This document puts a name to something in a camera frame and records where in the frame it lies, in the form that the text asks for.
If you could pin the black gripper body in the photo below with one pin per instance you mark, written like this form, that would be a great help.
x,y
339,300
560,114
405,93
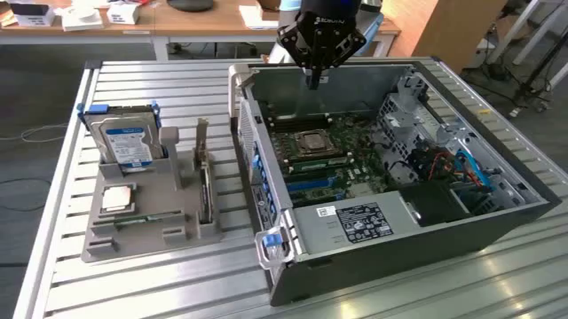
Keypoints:
x,y
326,15

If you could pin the black Nvidia graphics card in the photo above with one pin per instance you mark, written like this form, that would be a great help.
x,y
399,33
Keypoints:
x,y
204,186

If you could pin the white paper stack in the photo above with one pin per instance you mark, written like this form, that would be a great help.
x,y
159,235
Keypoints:
x,y
256,20

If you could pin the small cardboard box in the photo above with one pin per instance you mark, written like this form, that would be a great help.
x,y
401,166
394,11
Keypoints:
x,y
268,4

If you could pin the wooden desk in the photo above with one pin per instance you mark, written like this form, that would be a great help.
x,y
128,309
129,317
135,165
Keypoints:
x,y
199,20
115,28

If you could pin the wooden cabinet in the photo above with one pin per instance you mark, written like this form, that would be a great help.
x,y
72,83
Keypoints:
x,y
451,30

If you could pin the black round object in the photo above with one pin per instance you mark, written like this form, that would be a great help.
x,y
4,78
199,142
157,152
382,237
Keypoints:
x,y
190,5

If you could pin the perforated metal disk bay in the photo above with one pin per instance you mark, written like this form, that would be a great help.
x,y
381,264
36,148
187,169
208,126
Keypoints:
x,y
401,126

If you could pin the installed silver CPU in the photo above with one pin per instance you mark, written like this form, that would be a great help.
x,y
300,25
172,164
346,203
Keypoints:
x,y
314,141

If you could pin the small white device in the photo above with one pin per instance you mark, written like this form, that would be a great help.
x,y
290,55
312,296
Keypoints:
x,y
481,54

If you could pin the metal CPU socket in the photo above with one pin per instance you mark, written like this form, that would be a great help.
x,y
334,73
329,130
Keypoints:
x,y
298,151

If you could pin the yellow plastic tab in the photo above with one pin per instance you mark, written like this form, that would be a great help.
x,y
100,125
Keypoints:
x,y
484,112

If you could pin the green motherboard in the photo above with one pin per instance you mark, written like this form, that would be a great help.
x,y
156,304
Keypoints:
x,y
354,172

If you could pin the white box with blue print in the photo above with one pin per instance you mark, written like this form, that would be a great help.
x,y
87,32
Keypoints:
x,y
124,15

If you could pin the black drive connector block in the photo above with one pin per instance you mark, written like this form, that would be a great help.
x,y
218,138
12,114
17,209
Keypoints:
x,y
421,163

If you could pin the long PCIe expansion slot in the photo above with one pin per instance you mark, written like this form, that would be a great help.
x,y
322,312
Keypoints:
x,y
310,182

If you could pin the black tripod stand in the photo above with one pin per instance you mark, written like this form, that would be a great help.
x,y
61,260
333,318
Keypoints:
x,y
528,88

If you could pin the white round device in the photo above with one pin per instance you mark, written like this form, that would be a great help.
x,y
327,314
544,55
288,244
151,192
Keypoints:
x,y
81,21

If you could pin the hard disk in blue caddy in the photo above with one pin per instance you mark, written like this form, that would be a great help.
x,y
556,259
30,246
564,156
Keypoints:
x,y
125,146

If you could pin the grey power supply unit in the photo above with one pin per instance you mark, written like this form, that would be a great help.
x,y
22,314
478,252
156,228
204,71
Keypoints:
x,y
319,232

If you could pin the white box with black lid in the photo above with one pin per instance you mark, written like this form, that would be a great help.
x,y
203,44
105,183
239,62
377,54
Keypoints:
x,y
33,20

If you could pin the blue case latch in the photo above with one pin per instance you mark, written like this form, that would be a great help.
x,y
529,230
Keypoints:
x,y
271,241

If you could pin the loose silver CPU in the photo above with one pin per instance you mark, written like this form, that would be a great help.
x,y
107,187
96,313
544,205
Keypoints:
x,y
116,197

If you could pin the loose green RAM stick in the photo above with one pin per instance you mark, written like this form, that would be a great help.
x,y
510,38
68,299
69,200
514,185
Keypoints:
x,y
132,220

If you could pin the black open PC case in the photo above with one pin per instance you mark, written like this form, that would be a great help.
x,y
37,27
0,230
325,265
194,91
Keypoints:
x,y
399,266

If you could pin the grey plastic parts rack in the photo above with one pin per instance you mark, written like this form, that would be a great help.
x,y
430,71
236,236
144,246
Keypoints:
x,y
145,246

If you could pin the white metal frame legs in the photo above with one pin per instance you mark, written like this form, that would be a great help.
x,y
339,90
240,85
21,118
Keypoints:
x,y
502,46

